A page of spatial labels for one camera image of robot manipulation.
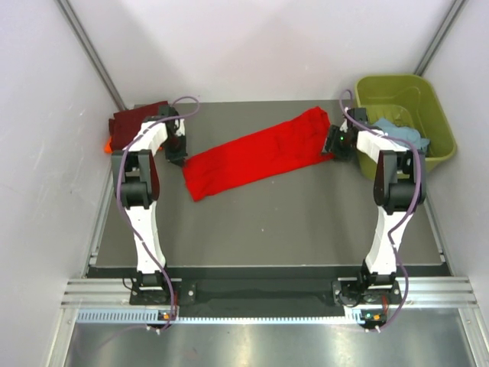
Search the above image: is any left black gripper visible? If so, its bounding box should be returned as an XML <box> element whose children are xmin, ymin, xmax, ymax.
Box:
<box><xmin>161</xmin><ymin>133</ymin><xmax>187</xmax><ymax>169</ymax></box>

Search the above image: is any red t shirt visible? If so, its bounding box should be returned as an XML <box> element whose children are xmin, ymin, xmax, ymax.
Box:
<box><xmin>183</xmin><ymin>106</ymin><xmax>332</xmax><ymax>202</ymax></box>

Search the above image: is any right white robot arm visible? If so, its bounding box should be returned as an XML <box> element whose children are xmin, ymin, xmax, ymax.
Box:
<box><xmin>323</xmin><ymin>108</ymin><xmax>426</xmax><ymax>307</ymax></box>

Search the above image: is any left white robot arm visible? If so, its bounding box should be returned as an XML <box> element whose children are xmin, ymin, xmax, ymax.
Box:
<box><xmin>111</xmin><ymin>103</ymin><xmax>186</xmax><ymax>306</ymax></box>

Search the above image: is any folded maroon t shirt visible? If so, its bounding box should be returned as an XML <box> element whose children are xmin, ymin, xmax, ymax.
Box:
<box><xmin>108</xmin><ymin>101</ymin><xmax>168</xmax><ymax>150</ymax></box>

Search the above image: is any folded orange t shirt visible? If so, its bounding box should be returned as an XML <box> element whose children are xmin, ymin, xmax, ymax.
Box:
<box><xmin>104</xmin><ymin>136</ymin><xmax>118</xmax><ymax>154</ymax></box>

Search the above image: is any light blue t shirt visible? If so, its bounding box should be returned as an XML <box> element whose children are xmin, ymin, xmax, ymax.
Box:
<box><xmin>372</xmin><ymin>118</ymin><xmax>430</xmax><ymax>153</ymax></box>

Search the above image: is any olive green plastic bin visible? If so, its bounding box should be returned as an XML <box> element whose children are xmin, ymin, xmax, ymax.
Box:
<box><xmin>355</xmin><ymin>74</ymin><xmax>457</xmax><ymax>172</ymax></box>

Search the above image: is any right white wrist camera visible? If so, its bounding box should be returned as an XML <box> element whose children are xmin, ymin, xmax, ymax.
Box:
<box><xmin>339</xmin><ymin>109</ymin><xmax>351</xmax><ymax>133</ymax></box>

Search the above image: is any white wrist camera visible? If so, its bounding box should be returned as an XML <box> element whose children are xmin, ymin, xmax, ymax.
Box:
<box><xmin>174</xmin><ymin>119</ymin><xmax>186</xmax><ymax>137</ymax></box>
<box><xmin>339</xmin><ymin>109</ymin><xmax>351</xmax><ymax>133</ymax></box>

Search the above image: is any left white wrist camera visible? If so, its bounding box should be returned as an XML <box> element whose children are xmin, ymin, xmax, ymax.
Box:
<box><xmin>174</xmin><ymin>119</ymin><xmax>186</xmax><ymax>137</ymax></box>

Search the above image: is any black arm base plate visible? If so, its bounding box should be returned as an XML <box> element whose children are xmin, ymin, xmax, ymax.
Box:
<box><xmin>129</xmin><ymin>278</ymin><xmax>400</xmax><ymax>307</ymax></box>

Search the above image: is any grey slotted cable duct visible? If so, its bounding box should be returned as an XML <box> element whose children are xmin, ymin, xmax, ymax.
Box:
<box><xmin>76</xmin><ymin>308</ymin><xmax>382</xmax><ymax>325</ymax></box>

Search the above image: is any aluminium frame rail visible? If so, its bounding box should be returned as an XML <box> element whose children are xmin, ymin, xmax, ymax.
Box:
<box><xmin>62</xmin><ymin>277</ymin><xmax>478</xmax><ymax>309</ymax></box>

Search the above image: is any left aluminium corner post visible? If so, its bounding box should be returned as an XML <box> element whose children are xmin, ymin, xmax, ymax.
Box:
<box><xmin>54</xmin><ymin>0</ymin><xmax>127</xmax><ymax>111</ymax></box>

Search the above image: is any aluminium corner post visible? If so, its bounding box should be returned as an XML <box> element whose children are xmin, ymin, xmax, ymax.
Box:
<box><xmin>413</xmin><ymin>0</ymin><xmax>468</xmax><ymax>76</ymax></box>
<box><xmin>54</xmin><ymin>0</ymin><xmax>127</xmax><ymax>111</ymax></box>

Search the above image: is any right aluminium corner post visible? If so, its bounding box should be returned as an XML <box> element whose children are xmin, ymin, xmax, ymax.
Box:
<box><xmin>413</xmin><ymin>0</ymin><xmax>468</xmax><ymax>76</ymax></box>

